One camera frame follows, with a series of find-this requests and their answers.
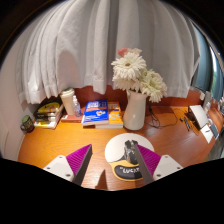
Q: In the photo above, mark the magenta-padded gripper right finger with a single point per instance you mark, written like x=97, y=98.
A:
x=166, y=166

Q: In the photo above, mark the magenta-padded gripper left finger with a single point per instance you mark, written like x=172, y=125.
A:
x=56, y=166

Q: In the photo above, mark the grey black computer mouse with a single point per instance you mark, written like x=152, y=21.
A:
x=129, y=152

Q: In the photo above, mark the white yellow black mouse pad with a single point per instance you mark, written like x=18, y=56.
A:
x=115, y=146

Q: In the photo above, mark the white yellow thick book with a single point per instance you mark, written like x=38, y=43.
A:
x=46, y=124

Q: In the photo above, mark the thin red book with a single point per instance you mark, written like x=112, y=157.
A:
x=70, y=118

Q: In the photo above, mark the dark green mug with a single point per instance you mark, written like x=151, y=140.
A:
x=27, y=125

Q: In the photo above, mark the yellow-covered book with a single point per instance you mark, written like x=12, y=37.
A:
x=49, y=107

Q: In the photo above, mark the white flat device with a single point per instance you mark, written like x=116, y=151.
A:
x=199, y=115

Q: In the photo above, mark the clear spray bottle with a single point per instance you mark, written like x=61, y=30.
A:
x=77, y=108

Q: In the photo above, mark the white ceramic vase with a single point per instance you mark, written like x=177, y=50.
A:
x=134, y=113

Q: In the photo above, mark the white lidded tumbler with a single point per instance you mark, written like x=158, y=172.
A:
x=67, y=101

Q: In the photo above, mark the blue book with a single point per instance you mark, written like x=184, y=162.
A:
x=96, y=112

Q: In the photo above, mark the orange book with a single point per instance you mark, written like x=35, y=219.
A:
x=115, y=115

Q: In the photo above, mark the white artificial flower bunch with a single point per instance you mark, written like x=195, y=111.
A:
x=130, y=68

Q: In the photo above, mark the white curtain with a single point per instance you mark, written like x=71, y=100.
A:
x=100, y=43

